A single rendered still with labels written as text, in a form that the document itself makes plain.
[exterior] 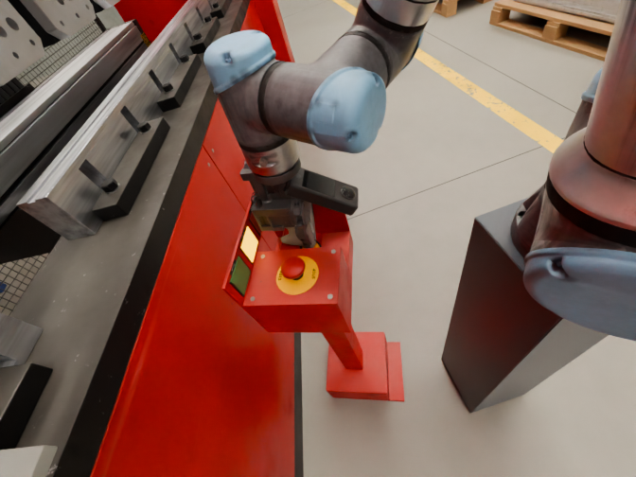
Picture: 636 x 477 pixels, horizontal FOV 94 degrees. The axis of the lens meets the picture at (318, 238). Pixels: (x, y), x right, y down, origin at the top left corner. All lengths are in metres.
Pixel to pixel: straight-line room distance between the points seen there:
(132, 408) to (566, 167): 0.53
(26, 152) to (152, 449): 0.72
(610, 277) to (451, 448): 0.98
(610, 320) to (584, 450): 0.98
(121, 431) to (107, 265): 0.24
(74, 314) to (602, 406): 1.33
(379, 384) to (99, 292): 0.83
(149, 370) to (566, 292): 0.50
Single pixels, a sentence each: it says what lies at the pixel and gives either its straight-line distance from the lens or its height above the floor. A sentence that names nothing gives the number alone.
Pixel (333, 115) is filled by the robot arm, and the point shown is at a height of 1.04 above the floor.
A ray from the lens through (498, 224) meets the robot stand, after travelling 0.53.
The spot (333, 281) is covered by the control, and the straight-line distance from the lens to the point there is 0.46.
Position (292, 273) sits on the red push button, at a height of 0.81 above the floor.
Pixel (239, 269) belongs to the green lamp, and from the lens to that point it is 0.48.
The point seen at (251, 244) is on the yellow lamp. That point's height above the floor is 0.81.
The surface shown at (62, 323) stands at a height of 0.87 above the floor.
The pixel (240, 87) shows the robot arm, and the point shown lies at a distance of 0.35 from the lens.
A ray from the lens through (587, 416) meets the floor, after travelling 1.29.
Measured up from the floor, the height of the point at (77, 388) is 0.87.
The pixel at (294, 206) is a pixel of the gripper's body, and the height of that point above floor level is 0.87.
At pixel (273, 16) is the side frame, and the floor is 0.71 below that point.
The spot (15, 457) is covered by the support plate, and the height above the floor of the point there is 1.00.
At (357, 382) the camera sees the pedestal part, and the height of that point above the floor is 0.12.
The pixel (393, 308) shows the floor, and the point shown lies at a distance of 1.29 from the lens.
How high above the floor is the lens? 1.17
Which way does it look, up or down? 49 degrees down
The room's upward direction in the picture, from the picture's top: 23 degrees counter-clockwise
